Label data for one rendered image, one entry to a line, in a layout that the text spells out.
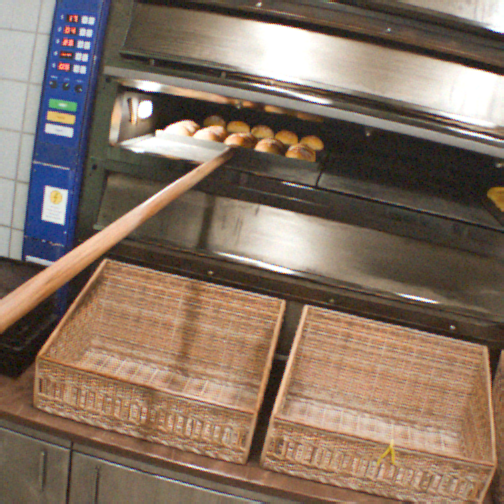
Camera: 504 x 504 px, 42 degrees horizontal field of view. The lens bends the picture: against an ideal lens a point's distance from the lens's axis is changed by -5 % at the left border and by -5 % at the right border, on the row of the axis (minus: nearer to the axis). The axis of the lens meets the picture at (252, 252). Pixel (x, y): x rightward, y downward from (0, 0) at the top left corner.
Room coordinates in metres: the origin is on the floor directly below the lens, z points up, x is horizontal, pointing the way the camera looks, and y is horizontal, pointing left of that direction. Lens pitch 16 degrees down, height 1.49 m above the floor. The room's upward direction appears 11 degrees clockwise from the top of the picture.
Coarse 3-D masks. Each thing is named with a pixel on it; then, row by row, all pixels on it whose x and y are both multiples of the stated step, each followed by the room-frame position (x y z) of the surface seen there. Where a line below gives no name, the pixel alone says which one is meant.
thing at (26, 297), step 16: (224, 160) 1.97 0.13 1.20; (192, 176) 1.58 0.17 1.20; (160, 192) 1.34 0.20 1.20; (176, 192) 1.40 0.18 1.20; (144, 208) 1.19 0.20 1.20; (160, 208) 1.28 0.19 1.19; (112, 224) 1.05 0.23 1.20; (128, 224) 1.08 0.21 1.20; (96, 240) 0.95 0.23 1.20; (112, 240) 1.00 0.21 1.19; (64, 256) 0.86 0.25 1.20; (80, 256) 0.87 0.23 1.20; (96, 256) 0.92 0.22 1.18; (48, 272) 0.78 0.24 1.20; (64, 272) 0.81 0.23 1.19; (32, 288) 0.72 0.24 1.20; (48, 288) 0.75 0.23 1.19; (0, 304) 0.65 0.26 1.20; (16, 304) 0.67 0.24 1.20; (32, 304) 0.71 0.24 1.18; (0, 320) 0.63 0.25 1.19; (16, 320) 0.67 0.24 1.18
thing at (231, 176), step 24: (168, 168) 1.93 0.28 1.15; (192, 168) 1.92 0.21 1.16; (216, 168) 1.91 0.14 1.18; (288, 192) 1.89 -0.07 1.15; (312, 192) 1.89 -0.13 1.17; (336, 192) 1.90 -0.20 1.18; (384, 216) 1.86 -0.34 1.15; (408, 216) 1.86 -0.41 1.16; (432, 216) 1.85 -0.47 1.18; (480, 240) 1.84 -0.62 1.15
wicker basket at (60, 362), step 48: (96, 288) 1.83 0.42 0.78; (144, 288) 1.88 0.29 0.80; (192, 288) 1.87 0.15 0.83; (96, 336) 1.85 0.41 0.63; (192, 336) 1.84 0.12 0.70; (240, 336) 1.83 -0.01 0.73; (48, 384) 1.51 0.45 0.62; (96, 384) 1.43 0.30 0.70; (144, 384) 1.42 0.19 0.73; (192, 384) 1.75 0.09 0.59; (240, 384) 1.80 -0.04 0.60; (144, 432) 1.42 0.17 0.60; (192, 432) 1.49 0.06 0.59; (240, 432) 1.54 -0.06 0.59
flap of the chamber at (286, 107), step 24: (120, 72) 1.80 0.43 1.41; (144, 72) 1.79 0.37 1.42; (192, 96) 1.93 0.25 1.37; (216, 96) 1.82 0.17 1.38; (240, 96) 1.76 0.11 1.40; (264, 96) 1.76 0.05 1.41; (312, 120) 1.90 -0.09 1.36; (336, 120) 1.77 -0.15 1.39; (360, 120) 1.73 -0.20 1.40; (384, 120) 1.73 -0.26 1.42; (432, 144) 1.78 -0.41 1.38; (456, 144) 1.70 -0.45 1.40; (480, 144) 1.70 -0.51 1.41
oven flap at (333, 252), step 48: (144, 192) 1.95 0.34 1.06; (192, 192) 1.95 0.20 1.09; (144, 240) 1.88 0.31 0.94; (192, 240) 1.90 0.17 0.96; (240, 240) 1.90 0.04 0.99; (288, 240) 1.89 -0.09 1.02; (336, 240) 1.89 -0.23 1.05; (384, 240) 1.89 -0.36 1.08; (384, 288) 1.84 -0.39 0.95; (432, 288) 1.84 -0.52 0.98; (480, 288) 1.83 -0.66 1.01
